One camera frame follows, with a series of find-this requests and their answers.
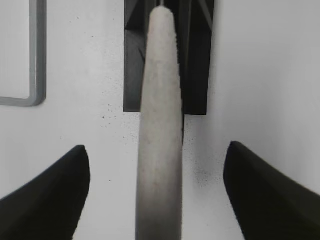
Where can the white-handled kitchen knife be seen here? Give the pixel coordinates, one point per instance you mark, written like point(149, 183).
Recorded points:
point(159, 167)

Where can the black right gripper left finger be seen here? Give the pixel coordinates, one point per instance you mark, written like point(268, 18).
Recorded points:
point(48, 207)

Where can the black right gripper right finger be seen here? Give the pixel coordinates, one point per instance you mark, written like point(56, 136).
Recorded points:
point(267, 204)

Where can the black knife stand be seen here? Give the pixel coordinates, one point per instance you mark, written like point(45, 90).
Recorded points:
point(194, 27)

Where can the white grey-rimmed cutting board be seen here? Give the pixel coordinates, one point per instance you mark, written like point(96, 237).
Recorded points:
point(23, 52)

